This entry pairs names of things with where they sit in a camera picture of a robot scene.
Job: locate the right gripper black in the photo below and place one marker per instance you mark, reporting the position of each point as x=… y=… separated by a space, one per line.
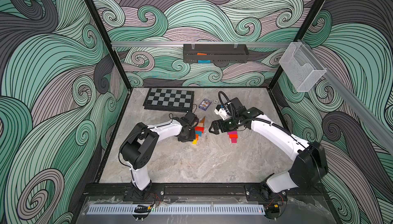
x=225 y=124

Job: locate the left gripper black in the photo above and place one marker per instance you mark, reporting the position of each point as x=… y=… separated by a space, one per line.
x=192 y=137

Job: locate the orange rectangular block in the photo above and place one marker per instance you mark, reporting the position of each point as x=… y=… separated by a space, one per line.
x=233 y=136

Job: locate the red rectangular block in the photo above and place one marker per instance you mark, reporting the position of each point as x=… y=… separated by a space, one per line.
x=200 y=129

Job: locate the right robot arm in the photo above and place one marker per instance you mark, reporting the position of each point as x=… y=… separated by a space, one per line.
x=309 y=163

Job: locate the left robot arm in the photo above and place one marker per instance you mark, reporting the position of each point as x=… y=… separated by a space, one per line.
x=138 y=148

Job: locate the blue playing card box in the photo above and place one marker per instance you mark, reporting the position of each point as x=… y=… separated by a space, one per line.
x=204 y=105

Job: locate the black grey chessboard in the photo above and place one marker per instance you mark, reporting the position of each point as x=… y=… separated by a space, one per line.
x=169 y=100

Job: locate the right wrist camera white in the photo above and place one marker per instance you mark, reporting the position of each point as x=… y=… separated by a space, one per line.
x=228 y=108

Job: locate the black wall tray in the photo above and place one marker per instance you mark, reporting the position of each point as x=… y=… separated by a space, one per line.
x=219 y=54

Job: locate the clear plastic wall box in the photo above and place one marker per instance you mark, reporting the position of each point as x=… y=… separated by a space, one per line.
x=302 y=66

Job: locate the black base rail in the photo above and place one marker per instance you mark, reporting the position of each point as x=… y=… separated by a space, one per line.
x=169 y=192

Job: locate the aluminium back rail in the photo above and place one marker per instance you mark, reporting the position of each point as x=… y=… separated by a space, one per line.
x=179 y=44

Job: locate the aluminium rail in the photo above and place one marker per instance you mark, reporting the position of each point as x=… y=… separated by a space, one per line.
x=339 y=77
x=179 y=44

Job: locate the white slotted cable duct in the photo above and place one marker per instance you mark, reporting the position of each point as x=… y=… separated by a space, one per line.
x=180 y=209

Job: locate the aluminium right rail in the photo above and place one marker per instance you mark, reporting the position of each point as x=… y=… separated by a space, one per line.
x=339 y=77

